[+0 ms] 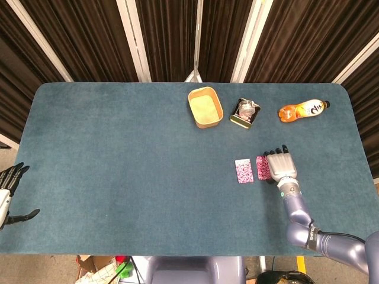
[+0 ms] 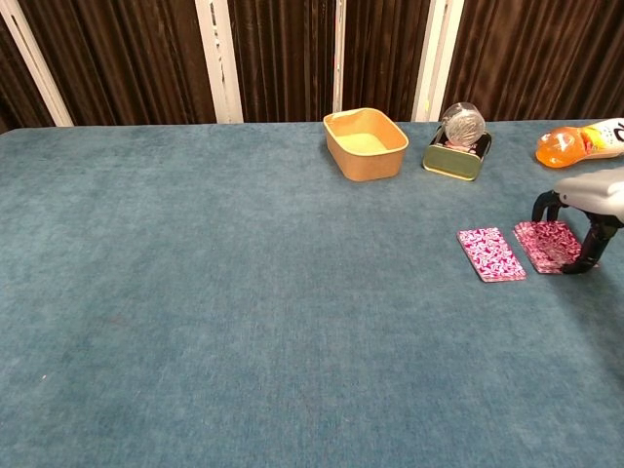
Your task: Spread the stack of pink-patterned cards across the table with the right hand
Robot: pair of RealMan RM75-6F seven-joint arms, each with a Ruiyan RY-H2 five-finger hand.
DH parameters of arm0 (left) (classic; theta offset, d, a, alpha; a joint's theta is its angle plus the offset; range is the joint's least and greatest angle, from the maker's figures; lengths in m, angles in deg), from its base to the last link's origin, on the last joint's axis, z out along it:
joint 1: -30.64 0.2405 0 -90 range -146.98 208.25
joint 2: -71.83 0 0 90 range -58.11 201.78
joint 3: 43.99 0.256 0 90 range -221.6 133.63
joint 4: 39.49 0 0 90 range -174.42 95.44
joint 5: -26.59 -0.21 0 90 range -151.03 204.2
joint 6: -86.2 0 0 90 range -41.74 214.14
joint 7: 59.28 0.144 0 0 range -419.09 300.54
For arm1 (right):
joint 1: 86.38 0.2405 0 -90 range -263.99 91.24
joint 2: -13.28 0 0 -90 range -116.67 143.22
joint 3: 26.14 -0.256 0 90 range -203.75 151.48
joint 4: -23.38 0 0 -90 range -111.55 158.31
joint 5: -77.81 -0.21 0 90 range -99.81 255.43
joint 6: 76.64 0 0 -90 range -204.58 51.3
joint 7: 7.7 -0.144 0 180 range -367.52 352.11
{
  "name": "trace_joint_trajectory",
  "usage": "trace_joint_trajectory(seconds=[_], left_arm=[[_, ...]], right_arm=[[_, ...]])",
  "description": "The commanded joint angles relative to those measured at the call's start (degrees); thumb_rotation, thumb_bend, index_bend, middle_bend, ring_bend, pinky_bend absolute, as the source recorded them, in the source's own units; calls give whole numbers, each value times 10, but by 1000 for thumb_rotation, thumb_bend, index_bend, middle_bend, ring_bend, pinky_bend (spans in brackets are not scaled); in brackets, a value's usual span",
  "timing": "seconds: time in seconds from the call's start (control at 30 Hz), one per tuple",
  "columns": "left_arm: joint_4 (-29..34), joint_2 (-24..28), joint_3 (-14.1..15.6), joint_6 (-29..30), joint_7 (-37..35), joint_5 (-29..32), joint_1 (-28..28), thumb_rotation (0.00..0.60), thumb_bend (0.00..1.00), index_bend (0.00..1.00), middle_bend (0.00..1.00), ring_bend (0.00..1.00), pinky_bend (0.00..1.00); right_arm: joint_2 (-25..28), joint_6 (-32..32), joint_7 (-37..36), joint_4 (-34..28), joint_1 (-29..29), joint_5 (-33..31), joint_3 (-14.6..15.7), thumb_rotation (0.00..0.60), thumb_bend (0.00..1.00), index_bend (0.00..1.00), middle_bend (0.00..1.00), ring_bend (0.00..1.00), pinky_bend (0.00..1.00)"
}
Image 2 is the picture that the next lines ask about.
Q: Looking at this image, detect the orange drink plastic bottle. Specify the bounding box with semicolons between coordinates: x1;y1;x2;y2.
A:
535;116;624;170

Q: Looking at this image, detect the brown paper food box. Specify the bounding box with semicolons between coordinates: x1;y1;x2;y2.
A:
323;107;410;182

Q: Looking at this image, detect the thin white frame post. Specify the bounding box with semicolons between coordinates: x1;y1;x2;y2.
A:
331;0;347;116

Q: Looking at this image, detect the clear round plastic jar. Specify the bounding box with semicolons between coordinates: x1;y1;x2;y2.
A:
440;101;488;148

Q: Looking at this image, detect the dark brown curtain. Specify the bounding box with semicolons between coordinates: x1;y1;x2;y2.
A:
0;0;624;136

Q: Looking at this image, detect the blue table cloth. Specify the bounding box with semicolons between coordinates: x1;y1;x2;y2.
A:
0;119;624;468

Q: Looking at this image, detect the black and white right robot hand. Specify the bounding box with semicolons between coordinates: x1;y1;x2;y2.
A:
531;168;624;276

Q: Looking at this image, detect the green rectangular metal tin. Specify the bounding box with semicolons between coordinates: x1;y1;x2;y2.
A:
421;130;492;183

